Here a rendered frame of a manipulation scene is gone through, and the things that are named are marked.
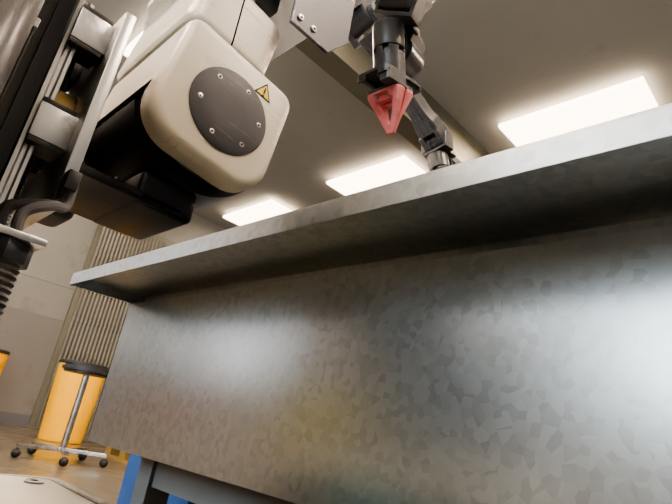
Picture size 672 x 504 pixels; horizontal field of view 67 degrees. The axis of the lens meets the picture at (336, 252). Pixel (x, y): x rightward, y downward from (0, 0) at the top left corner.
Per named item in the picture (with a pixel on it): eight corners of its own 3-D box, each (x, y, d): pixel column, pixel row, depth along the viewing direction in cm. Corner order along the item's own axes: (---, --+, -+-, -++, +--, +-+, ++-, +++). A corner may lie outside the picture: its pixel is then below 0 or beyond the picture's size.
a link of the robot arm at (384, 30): (366, 19, 90) (395, 7, 87) (383, 39, 96) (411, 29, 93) (367, 54, 88) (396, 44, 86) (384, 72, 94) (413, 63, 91)
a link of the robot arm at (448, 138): (420, 141, 146) (445, 127, 140) (445, 157, 153) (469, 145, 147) (421, 176, 141) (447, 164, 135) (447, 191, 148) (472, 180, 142)
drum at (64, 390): (93, 446, 476) (117, 368, 501) (42, 441, 446) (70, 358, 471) (74, 440, 507) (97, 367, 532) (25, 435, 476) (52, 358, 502)
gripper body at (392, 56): (356, 85, 87) (356, 46, 88) (392, 106, 94) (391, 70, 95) (387, 71, 82) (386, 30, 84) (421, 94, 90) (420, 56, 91)
